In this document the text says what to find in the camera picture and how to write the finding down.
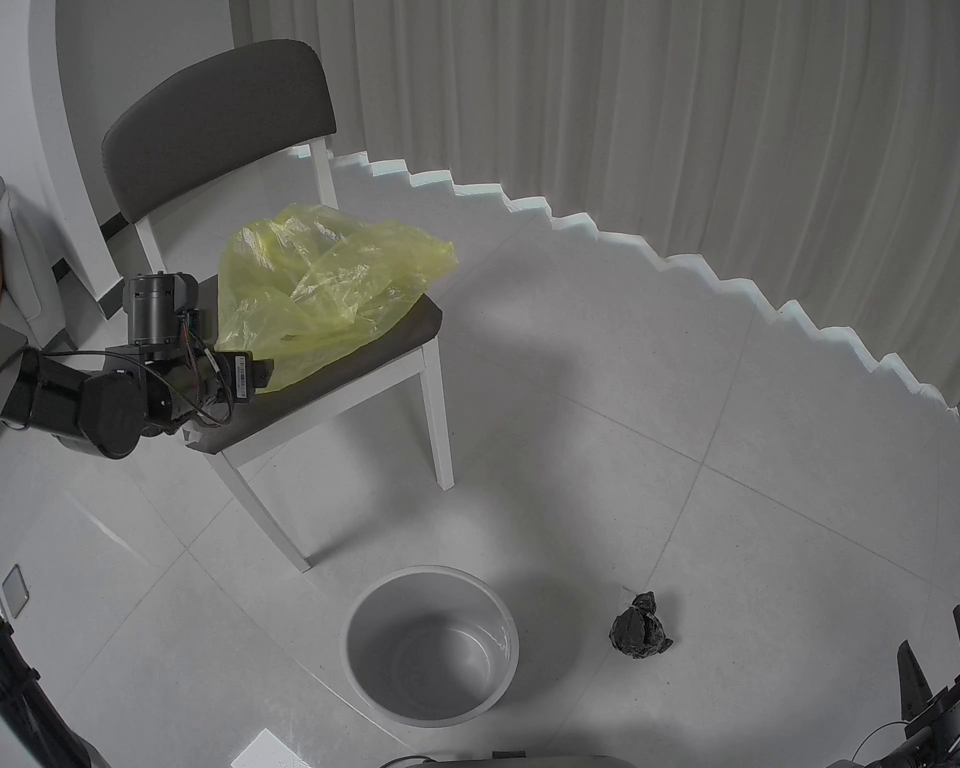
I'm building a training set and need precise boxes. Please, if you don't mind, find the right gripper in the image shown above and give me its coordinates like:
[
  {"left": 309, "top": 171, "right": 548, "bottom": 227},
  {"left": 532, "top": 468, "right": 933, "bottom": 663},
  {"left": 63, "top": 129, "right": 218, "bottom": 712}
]
[{"left": 897, "top": 604, "right": 960, "bottom": 750}]

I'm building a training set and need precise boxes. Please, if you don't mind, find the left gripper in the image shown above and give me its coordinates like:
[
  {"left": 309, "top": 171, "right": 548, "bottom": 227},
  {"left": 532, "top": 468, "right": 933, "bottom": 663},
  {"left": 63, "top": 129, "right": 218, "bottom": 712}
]
[{"left": 174, "top": 346, "right": 259, "bottom": 426}]

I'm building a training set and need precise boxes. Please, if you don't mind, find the yellow plastic bag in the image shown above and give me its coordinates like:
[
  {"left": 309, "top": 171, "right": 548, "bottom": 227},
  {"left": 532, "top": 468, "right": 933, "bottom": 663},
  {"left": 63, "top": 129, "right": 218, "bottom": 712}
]
[{"left": 216, "top": 202, "right": 459, "bottom": 393}]

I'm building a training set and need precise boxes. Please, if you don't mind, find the black plastic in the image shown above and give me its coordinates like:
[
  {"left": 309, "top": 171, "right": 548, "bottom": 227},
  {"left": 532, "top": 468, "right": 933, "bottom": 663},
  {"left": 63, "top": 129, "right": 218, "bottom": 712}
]
[{"left": 609, "top": 591, "right": 674, "bottom": 660}]

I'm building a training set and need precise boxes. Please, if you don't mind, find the white trash bin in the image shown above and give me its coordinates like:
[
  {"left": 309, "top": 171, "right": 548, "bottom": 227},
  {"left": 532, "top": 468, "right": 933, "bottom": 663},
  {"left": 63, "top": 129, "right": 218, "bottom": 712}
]
[{"left": 342, "top": 565, "right": 520, "bottom": 729}]

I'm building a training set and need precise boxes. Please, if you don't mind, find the pale grey sofa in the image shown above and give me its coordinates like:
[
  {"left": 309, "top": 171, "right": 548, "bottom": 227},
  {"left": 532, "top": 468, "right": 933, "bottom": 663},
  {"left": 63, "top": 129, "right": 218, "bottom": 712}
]
[{"left": 0, "top": 177, "right": 80, "bottom": 355}]

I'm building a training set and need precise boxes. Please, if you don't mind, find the grey padded white chair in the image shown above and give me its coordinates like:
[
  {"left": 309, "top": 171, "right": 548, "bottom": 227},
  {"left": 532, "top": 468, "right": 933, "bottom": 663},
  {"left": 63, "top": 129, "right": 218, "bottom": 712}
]
[{"left": 101, "top": 39, "right": 456, "bottom": 573}]

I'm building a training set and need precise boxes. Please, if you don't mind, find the white curtain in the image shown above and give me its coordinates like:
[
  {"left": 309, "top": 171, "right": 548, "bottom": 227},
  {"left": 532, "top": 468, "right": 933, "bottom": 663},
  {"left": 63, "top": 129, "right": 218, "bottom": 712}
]
[{"left": 232, "top": 0, "right": 960, "bottom": 417}]

